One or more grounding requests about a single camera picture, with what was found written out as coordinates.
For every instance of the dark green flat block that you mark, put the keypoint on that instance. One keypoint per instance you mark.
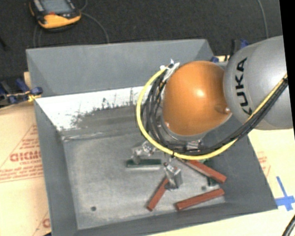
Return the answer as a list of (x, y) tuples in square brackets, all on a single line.
[(144, 162)]

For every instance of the brown cardboard board red print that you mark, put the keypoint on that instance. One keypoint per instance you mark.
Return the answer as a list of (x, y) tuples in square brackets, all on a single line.
[(19, 198)]

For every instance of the grey metal bin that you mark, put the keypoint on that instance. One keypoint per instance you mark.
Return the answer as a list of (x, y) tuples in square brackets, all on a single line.
[(103, 172)]

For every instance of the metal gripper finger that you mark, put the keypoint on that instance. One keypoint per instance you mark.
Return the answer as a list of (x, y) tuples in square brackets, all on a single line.
[(174, 176), (141, 152)]

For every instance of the red-brown flat block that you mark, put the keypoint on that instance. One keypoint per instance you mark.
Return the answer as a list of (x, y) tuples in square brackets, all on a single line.
[(209, 172), (156, 196), (199, 199)]

